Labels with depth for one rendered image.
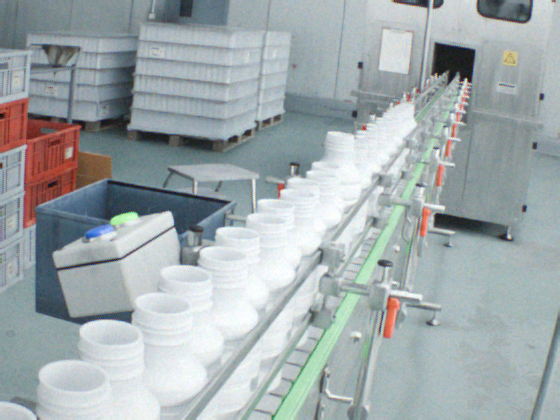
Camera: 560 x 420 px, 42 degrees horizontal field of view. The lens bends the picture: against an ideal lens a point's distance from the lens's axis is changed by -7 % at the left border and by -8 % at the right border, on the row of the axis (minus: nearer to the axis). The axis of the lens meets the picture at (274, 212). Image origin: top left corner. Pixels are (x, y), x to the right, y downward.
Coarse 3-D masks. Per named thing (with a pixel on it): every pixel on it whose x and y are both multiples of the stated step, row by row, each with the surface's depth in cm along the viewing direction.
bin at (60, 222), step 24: (72, 192) 157; (96, 192) 168; (120, 192) 172; (144, 192) 171; (168, 192) 169; (48, 216) 144; (72, 216) 142; (96, 216) 170; (192, 216) 169; (216, 216) 154; (240, 216) 162; (48, 240) 145; (72, 240) 143; (48, 264) 146; (48, 288) 147; (48, 312) 148; (120, 312) 144
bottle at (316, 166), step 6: (318, 162) 99; (324, 162) 99; (312, 168) 97; (318, 168) 96; (324, 168) 96; (330, 168) 99; (336, 168) 97; (336, 174) 97; (336, 180) 97; (336, 186) 97; (336, 192) 98; (336, 198) 97; (336, 204) 97; (342, 204) 98; (342, 210) 98; (342, 216) 98; (336, 270) 101
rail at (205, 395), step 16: (448, 96) 403; (416, 128) 190; (400, 176) 163; (368, 192) 111; (352, 208) 100; (368, 224) 120; (320, 256) 80; (352, 256) 106; (304, 272) 73; (336, 272) 96; (288, 288) 68; (272, 320) 63; (304, 320) 80; (256, 336) 59; (240, 352) 55; (288, 352) 73; (224, 368) 51; (272, 368) 68; (208, 384) 49; (208, 400) 49; (256, 400) 63; (192, 416) 46; (240, 416) 58
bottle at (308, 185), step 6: (288, 180) 87; (294, 180) 88; (300, 180) 88; (306, 180) 88; (312, 180) 88; (288, 186) 86; (294, 186) 86; (300, 186) 85; (306, 186) 85; (312, 186) 85; (318, 186) 86; (312, 192) 86; (318, 192) 86; (318, 198) 87; (318, 204) 87; (318, 216) 87; (318, 222) 87; (318, 228) 86; (324, 228) 87; (324, 234) 87; (318, 270) 88; (318, 276) 89
